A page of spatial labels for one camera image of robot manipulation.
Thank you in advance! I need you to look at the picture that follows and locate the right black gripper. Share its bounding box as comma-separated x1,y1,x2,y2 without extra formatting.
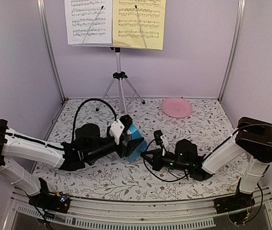
142,147,191,172

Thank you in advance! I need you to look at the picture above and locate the blue metronome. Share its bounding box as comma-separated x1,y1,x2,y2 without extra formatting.
123,124,147,163

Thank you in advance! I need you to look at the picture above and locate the white perforated music stand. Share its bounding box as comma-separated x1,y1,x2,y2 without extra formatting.
74,43,145,113

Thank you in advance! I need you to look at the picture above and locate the yellow sheet music page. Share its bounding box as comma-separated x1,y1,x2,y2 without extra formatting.
112,0,166,50

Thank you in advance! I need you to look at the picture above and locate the white sheet music page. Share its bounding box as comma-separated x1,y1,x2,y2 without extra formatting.
64,0,113,45

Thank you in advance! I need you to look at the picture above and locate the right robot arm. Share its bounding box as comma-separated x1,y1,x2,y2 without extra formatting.
141,117,272,209

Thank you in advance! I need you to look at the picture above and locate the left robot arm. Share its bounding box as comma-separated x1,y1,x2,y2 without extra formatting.
0,118,145,208

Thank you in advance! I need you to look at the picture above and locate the pink plate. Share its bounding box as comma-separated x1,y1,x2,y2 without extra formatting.
161,98,192,118

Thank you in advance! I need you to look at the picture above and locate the floral tablecloth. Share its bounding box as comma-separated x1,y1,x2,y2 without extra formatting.
33,99,248,201

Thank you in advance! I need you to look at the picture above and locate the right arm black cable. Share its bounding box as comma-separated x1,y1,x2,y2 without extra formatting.
142,138,213,183

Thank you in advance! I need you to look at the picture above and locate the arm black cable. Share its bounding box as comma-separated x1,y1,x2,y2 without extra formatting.
72,98,118,142
142,138,213,183

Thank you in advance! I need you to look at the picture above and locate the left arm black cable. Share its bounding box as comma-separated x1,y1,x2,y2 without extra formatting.
72,98,118,142

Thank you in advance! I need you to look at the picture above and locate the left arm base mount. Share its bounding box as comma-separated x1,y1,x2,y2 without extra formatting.
29,181,71,214

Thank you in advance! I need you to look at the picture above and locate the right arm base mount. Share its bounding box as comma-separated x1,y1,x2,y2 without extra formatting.
213,190,255,225

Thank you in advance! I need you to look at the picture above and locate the front aluminium rail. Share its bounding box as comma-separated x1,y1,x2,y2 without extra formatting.
3,187,272,230

